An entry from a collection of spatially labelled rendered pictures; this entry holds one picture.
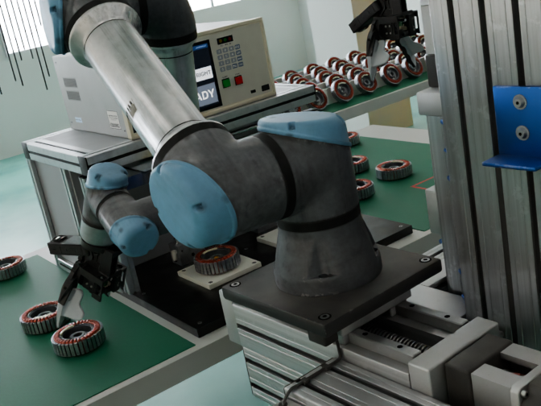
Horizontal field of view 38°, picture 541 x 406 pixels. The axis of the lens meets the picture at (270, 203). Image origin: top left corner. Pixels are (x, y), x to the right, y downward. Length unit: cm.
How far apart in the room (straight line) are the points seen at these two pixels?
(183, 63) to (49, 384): 71
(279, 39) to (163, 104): 887
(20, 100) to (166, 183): 745
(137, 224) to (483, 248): 60
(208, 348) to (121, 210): 38
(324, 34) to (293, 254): 507
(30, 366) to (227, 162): 92
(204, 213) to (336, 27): 506
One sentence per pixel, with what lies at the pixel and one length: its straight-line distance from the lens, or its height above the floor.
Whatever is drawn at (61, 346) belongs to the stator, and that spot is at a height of 78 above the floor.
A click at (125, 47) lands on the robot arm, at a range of 113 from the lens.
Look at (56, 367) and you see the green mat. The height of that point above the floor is 75.
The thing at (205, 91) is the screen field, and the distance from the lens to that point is 197.
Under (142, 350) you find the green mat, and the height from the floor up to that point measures 75.
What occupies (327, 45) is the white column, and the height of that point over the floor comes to 73.
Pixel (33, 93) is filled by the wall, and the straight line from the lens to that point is 842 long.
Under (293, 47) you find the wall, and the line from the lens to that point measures 1002.
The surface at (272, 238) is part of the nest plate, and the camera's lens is 201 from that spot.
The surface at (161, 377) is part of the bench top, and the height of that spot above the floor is 73.
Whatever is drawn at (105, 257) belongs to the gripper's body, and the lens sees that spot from 153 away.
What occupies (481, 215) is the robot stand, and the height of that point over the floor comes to 110.
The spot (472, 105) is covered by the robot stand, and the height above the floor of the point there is 125.
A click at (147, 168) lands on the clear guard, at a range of 179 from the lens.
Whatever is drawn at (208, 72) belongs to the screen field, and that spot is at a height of 122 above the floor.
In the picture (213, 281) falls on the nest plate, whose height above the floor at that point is 78.
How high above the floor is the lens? 147
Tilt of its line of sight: 18 degrees down
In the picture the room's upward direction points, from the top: 11 degrees counter-clockwise
